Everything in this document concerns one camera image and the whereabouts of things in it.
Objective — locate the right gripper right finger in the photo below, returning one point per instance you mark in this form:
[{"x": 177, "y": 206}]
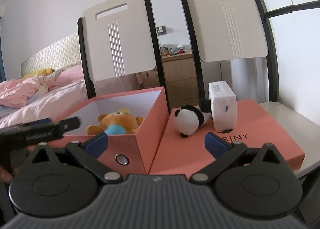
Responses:
[{"x": 224, "y": 153}]

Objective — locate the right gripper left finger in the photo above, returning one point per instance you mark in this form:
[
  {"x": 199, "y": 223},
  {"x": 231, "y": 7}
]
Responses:
[{"x": 86, "y": 156}]

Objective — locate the brown teddy bear plush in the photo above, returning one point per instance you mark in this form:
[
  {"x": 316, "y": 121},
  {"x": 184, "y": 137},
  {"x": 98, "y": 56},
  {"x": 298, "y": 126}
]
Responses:
[{"x": 117, "y": 123}]

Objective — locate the black white panda plush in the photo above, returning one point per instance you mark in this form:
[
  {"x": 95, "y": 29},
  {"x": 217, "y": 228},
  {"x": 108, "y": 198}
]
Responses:
[{"x": 189, "y": 118}]

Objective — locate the white rectangular package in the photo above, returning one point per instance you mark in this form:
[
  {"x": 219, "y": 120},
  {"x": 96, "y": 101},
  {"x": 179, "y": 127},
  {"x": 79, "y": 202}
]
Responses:
[{"x": 223, "y": 105}]

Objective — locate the pink box lid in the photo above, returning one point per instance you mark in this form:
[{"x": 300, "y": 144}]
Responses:
[{"x": 254, "y": 127}]

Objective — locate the bed with pink bedding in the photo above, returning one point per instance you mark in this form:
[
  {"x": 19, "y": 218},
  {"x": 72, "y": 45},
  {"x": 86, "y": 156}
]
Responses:
[{"x": 41, "y": 96}]

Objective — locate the open pink storage box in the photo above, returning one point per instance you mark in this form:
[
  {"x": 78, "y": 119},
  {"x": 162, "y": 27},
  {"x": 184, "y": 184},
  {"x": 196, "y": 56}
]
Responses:
[{"x": 126, "y": 153}]

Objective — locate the yellow plush on bed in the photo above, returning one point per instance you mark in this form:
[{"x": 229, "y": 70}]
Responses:
[{"x": 39, "y": 72}]

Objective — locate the wooden drawer cabinet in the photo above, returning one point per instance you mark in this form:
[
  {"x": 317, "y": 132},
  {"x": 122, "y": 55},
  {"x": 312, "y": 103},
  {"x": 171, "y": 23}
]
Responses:
[{"x": 177, "y": 75}]

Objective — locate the white quilted headboard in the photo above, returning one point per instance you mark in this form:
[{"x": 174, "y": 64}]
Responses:
[{"x": 64, "y": 53}]

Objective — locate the left white chair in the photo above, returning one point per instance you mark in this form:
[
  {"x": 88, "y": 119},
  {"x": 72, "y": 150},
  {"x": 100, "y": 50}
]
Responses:
[{"x": 118, "y": 38}]

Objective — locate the white chair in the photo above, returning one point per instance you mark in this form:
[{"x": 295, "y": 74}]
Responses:
[
  {"x": 222, "y": 30},
  {"x": 118, "y": 38}
]

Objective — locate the right white chair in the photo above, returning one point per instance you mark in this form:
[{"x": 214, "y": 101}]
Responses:
[{"x": 222, "y": 30}]

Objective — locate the black horizontal bar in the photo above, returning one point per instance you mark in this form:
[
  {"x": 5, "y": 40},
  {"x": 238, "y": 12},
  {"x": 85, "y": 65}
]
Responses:
[{"x": 293, "y": 8}]

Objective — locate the wall power outlet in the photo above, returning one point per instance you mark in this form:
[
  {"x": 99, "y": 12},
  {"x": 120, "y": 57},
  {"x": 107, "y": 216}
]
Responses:
[{"x": 161, "y": 30}]

